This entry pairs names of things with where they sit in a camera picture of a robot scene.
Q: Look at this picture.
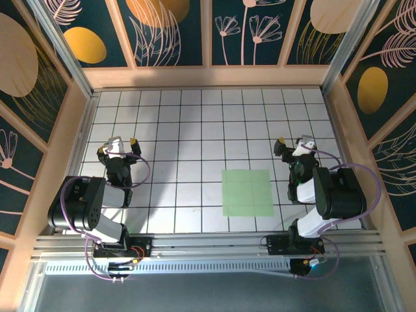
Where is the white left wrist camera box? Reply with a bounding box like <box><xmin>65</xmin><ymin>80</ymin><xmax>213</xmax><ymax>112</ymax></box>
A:
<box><xmin>106</xmin><ymin>136</ymin><xmax>127</xmax><ymax>160</ymax></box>

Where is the long aluminium mounting rail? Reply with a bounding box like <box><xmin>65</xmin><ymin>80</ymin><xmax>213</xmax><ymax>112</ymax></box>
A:
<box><xmin>31</xmin><ymin>229</ymin><xmax>388</xmax><ymax>261</ymax></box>

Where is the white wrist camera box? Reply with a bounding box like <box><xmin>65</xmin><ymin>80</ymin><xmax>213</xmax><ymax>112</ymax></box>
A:
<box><xmin>106</xmin><ymin>136</ymin><xmax>127</xmax><ymax>160</ymax></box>
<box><xmin>292</xmin><ymin>134</ymin><xmax>317</xmax><ymax>157</ymax></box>

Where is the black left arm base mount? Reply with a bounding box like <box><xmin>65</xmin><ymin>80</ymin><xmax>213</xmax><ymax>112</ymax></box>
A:
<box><xmin>92</xmin><ymin>236</ymin><xmax>153</xmax><ymax>260</ymax></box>

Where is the aluminium table side rail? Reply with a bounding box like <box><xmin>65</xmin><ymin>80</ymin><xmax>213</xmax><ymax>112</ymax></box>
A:
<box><xmin>40</xmin><ymin>92</ymin><xmax>99</xmax><ymax>237</ymax></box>
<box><xmin>321</xmin><ymin>90</ymin><xmax>371</xmax><ymax>231</ymax></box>

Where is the black round connector hub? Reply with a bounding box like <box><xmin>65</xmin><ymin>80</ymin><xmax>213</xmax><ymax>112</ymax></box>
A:
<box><xmin>108</xmin><ymin>261</ymin><xmax>135</xmax><ymax>283</ymax></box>
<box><xmin>288</xmin><ymin>258</ymin><xmax>328</xmax><ymax>280</ymax></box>

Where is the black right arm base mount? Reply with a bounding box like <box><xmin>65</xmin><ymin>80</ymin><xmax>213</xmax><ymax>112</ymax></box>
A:
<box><xmin>265</xmin><ymin>233</ymin><xmax>326</xmax><ymax>257</ymax></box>

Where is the white slotted cable duct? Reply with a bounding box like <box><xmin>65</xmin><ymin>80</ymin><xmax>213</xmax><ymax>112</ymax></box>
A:
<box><xmin>44</xmin><ymin>258</ymin><xmax>293</xmax><ymax>276</ymax></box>

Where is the aluminium corner post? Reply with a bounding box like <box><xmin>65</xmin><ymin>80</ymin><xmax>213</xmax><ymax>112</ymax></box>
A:
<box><xmin>27</xmin><ymin>0</ymin><xmax>97</xmax><ymax>100</ymax></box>
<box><xmin>320</xmin><ymin>0</ymin><xmax>386</xmax><ymax>95</ymax></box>

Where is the light green paper sheet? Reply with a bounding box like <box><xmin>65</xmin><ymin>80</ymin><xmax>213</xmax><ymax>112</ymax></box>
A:
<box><xmin>221</xmin><ymin>169</ymin><xmax>275</xmax><ymax>218</ymax></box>

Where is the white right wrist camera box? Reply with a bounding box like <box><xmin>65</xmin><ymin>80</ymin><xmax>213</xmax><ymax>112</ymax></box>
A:
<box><xmin>292</xmin><ymin>134</ymin><xmax>317</xmax><ymax>157</ymax></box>

